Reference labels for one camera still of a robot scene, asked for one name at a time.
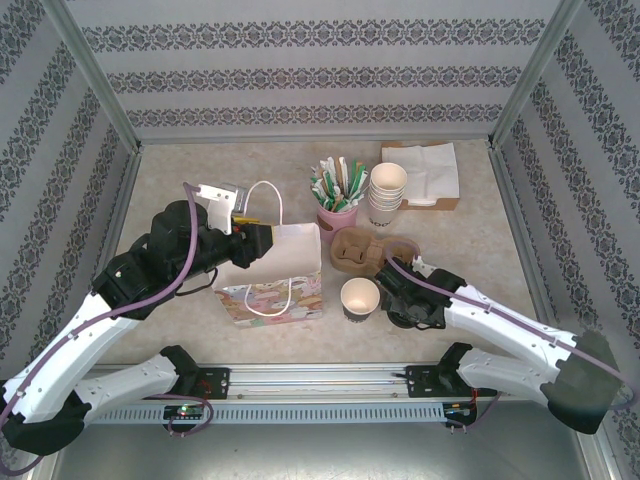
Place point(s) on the white paper napkin stack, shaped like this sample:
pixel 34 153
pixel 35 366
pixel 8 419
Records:
pixel 420 201

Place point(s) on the brown wooden stirrer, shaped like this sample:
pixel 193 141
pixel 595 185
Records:
pixel 343 175

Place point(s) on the pink holder cup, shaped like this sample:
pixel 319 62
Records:
pixel 340 225

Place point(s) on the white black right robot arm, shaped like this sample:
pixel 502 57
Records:
pixel 500 320

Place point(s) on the cartoon print paper gift bag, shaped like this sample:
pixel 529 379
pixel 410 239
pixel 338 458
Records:
pixel 280 305

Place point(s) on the brown cardboard cup carrier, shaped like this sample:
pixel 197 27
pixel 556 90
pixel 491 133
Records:
pixel 352 252

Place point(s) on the black mounting plate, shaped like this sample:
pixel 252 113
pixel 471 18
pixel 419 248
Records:
pixel 215 382
pixel 417 382

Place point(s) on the small circuit board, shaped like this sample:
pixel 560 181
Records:
pixel 185 411
pixel 457 411

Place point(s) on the aluminium frame bar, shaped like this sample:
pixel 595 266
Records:
pixel 595 460

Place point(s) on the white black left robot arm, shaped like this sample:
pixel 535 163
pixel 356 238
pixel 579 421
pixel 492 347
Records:
pixel 75 342

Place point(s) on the dark paper coffee cup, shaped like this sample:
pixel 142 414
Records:
pixel 360 295

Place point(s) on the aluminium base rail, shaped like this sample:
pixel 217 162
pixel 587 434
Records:
pixel 320 382

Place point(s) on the aluminium frame post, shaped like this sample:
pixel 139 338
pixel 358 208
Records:
pixel 537 70
pixel 95 75

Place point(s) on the brown paper wrapped stick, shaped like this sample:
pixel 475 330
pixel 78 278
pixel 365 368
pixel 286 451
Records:
pixel 330 197

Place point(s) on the brown cardboard napkin tray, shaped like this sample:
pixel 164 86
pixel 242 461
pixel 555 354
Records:
pixel 440 204

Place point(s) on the stack of cream paper cups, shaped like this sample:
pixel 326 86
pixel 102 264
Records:
pixel 389 175

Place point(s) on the aluminium frame rail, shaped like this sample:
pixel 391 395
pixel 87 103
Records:
pixel 520 225
pixel 125 200
pixel 315 138

